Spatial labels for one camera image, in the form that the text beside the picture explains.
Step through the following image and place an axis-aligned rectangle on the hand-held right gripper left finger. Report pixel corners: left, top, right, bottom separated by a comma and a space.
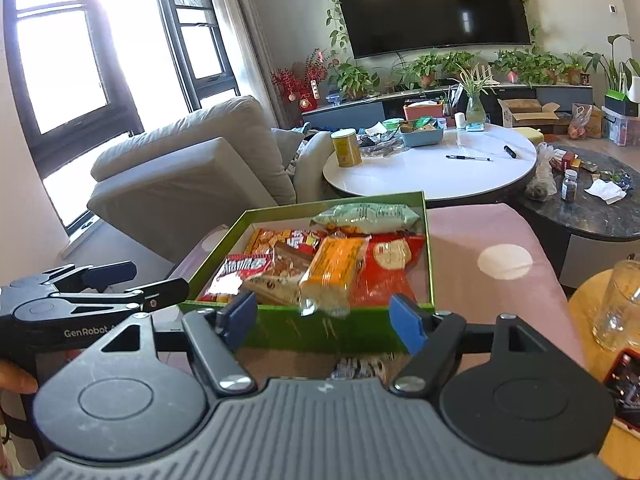
100, 289, 259, 396

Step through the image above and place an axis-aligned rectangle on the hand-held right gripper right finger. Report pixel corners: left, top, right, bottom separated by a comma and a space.
389, 293, 544, 395

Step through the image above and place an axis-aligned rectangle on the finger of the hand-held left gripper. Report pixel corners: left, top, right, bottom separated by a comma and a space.
13, 277, 192, 327
9, 260, 138, 297

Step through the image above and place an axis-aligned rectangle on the red candy packet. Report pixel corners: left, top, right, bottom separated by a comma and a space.
205, 253, 273, 303

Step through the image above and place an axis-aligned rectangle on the red snack packet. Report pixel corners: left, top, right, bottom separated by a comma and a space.
350, 232, 427, 308

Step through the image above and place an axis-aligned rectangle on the brown snack packet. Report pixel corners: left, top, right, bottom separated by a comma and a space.
242, 242, 321, 306

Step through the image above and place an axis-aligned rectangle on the green cardboard box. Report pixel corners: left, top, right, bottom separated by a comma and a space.
178, 191, 436, 356

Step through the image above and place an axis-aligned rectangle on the orange red biscuit packet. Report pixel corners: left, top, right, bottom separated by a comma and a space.
244, 227, 328, 261

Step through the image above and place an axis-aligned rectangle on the orange snack packet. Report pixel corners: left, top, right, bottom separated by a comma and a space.
298, 235, 368, 318

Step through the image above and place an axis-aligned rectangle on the pale green snack packet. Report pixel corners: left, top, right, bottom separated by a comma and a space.
310, 201, 422, 235

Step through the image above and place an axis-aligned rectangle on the person's left hand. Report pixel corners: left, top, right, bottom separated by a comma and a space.
0, 360, 40, 395

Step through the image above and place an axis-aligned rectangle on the blue white printed packet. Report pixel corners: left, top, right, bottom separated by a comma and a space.
327, 354, 401, 382

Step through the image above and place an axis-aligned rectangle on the beige sofa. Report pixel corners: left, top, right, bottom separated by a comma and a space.
87, 95, 335, 266

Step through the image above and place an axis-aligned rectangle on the white round table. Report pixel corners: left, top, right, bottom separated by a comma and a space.
322, 122, 538, 200

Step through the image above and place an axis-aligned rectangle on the round wooden side table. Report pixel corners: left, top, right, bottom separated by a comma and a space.
567, 267, 640, 480

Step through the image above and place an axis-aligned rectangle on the yellow can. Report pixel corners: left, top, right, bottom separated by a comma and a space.
331, 129, 362, 168

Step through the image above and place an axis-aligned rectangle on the pile of clear wrappers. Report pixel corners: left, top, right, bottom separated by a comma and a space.
357, 125, 403, 156

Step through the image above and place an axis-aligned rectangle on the blue basket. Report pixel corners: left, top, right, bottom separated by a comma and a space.
400, 119, 445, 148

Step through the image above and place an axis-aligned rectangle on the clear plastic bag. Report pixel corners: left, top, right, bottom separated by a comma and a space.
525, 142, 558, 202

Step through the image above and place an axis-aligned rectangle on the orange tissue box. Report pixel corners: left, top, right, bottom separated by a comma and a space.
404, 101, 445, 121

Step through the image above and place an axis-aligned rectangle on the drinking glass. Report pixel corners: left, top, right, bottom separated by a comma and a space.
592, 259, 640, 353

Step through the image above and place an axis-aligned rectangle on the grey television console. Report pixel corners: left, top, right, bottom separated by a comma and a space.
301, 85, 595, 131

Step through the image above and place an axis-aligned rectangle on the black framed window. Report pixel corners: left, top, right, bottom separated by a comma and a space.
2, 0, 241, 231

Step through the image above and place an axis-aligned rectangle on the dark marble round table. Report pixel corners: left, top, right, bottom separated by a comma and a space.
515, 145, 640, 291

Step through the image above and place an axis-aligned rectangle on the glass vase with plant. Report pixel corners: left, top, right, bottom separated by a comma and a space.
455, 62, 501, 126

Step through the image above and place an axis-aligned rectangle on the pen holder with pens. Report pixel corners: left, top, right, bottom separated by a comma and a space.
442, 85, 463, 117

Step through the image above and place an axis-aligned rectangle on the white tissue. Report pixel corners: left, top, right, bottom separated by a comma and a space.
584, 180, 628, 205

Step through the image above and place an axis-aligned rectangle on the red flower decoration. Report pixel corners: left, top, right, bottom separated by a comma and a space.
271, 49, 328, 113

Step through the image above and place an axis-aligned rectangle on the open cardboard box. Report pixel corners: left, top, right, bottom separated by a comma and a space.
497, 98, 561, 131

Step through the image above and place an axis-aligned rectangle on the potted green plant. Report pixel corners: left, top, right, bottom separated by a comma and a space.
492, 49, 566, 86
440, 50, 481, 81
330, 57, 381, 101
562, 52, 586, 86
400, 52, 443, 88

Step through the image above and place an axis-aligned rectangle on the pile of shiny candies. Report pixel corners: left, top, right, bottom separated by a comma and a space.
597, 170, 636, 188

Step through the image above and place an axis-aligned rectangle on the plastic bag with fruit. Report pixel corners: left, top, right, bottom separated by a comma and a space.
567, 104, 593, 140

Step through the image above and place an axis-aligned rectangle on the white curtain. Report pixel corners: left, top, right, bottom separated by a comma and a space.
202, 0, 281, 126

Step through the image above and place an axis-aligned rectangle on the closed cardboard box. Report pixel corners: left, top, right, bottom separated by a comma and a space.
572, 102, 606, 139

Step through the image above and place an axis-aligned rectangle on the clear storage bin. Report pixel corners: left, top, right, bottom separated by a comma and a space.
602, 106, 640, 147

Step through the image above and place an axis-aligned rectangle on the green and black box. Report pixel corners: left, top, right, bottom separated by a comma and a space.
604, 89, 640, 116

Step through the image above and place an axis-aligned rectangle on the hanging green vine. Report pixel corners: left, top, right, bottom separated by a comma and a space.
515, 0, 541, 46
320, 0, 351, 53

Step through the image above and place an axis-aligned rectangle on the large-leaf floor plant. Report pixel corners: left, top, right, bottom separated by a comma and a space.
584, 34, 640, 93

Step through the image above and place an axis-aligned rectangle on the wall television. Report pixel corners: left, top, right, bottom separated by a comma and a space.
337, 0, 532, 60

